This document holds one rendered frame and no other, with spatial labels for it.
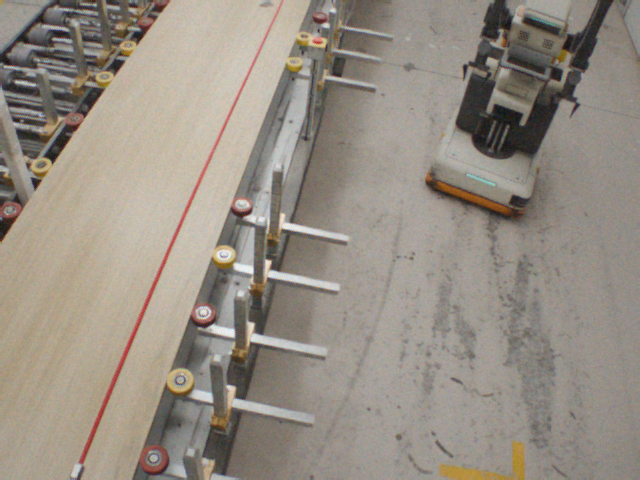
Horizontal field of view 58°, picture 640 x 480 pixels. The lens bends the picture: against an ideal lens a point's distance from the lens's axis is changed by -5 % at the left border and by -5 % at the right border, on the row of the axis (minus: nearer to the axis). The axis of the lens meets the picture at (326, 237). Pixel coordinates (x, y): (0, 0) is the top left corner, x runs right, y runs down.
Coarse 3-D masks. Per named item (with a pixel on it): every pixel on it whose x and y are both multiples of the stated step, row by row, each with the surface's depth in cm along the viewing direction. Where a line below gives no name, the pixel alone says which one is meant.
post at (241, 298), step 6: (240, 294) 176; (246, 294) 177; (234, 300) 176; (240, 300) 176; (246, 300) 178; (234, 306) 179; (240, 306) 178; (246, 306) 180; (234, 312) 181; (240, 312) 180; (246, 312) 183; (234, 318) 183; (240, 318) 183; (246, 318) 185; (234, 324) 186; (240, 324) 185; (246, 324) 188; (234, 330) 189; (240, 330) 188; (246, 330) 191; (234, 336) 191; (240, 336) 191; (246, 336) 194; (240, 342) 193; (246, 342) 196; (240, 348) 196; (246, 360) 206
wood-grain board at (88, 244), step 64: (192, 0) 325; (256, 0) 331; (128, 64) 279; (192, 64) 284; (256, 64) 290; (128, 128) 250; (192, 128) 254; (256, 128) 258; (64, 192) 222; (128, 192) 226; (0, 256) 200; (64, 256) 203; (128, 256) 206; (192, 256) 210; (0, 320) 184; (64, 320) 187; (128, 320) 190; (0, 384) 170; (64, 384) 173; (128, 384) 176; (0, 448) 158; (64, 448) 160; (128, 448) 163
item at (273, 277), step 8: (224, 272) 216; (232, 272) 216; (240, 272) 215; (248, 272) 214; (272, 272) 216; (280, 272) 216; (272, 280) 215; (280, 280) 214; (288, 280) 214; (296, 280) 214; (304, 280) 215; (312, 280) 215; (304, 288) 216; (312, 288) 215; (320, 288) 214; (328, 288) 214; (336, 288) 214
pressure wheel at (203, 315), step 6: (198, 306) 196; (204, 306) 196; (210, 306) 196; (192, 312) 194; (198, 312) 195; (204, 312) 194; (210, 312) 195; (192, 318) 193; (198, 318) 193; (204, 318) 193; (210, 318) 193; (198, 324) 193; (204, 324) 193; (210, 324) 194
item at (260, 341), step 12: (216, 336) 202; (228, 336) 200; (252, 336) 201; (264, 336) 202; (264, 348) 202; (276, 348) 201; (288, 348) 200; (300, 348) 200; (312, 348) 201; (324, 348) 201; (324, 360) 201
